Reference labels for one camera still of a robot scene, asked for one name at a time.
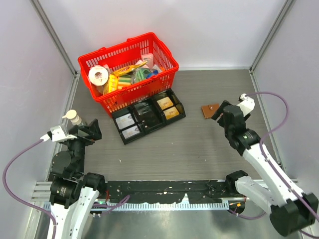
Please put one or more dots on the white slotted cable duct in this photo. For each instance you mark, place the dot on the white slotted cable duct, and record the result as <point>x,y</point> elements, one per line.
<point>182,206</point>

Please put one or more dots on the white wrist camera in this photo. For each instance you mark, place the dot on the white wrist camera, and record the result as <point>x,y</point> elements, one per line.
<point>58,133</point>
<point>246,104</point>

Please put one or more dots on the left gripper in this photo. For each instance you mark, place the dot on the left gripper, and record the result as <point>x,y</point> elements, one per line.
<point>93,130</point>

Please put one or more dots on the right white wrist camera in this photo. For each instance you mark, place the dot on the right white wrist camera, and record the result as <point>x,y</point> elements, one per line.
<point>246,104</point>

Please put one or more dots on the yellow snack package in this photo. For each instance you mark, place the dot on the yellow snack package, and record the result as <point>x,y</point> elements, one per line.
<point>121,78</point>

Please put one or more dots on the pink box in basket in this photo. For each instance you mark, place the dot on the pink box in basket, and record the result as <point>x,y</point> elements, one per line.
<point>149,58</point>

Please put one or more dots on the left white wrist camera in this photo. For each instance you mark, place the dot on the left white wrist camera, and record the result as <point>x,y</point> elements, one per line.
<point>58,133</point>

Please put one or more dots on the green package in basket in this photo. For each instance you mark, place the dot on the green package in basket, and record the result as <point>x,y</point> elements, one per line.
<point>140,74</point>

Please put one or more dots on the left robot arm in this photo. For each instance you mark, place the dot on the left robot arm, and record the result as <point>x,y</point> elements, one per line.
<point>72,192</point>

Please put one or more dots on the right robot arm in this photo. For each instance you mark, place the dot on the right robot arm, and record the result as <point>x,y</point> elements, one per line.
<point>289,208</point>

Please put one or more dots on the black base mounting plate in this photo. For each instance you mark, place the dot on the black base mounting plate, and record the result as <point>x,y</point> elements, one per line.
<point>168,192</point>

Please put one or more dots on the green soap pump bottle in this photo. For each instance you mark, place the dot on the green soap pump bottle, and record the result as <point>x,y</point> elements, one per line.
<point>75,119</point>

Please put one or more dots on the white card upper slot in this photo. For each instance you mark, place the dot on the white card upper slot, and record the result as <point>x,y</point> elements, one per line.
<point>125,121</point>

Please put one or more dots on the brown leather card holder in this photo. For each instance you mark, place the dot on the brown leather card holder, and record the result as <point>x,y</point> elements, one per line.
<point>208,110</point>

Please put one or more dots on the white card slot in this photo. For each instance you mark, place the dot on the white card slot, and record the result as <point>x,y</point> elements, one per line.
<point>125,121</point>
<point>131,132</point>

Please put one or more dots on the gold card upper slot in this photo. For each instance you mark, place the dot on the gold card upper slot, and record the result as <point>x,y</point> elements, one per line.
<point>165,103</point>

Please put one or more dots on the gold card slot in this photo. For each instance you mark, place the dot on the gold card slot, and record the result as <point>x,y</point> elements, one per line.
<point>165,103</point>
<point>171,112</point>

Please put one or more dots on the black card organizer tray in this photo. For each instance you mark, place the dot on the black card organizer tray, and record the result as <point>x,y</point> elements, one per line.
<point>148,116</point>

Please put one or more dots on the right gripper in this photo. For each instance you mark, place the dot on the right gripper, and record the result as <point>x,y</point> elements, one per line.
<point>220,110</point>

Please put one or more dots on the red plastic shopping basket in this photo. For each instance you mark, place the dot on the red plastic shopping basket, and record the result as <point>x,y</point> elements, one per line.
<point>125,54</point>

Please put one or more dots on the gold card lower slot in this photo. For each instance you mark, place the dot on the gold card lower slot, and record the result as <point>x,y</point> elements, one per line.
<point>171,112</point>

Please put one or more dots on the white card lower slot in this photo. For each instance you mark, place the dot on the white card lower slot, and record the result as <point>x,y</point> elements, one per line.
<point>131,132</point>

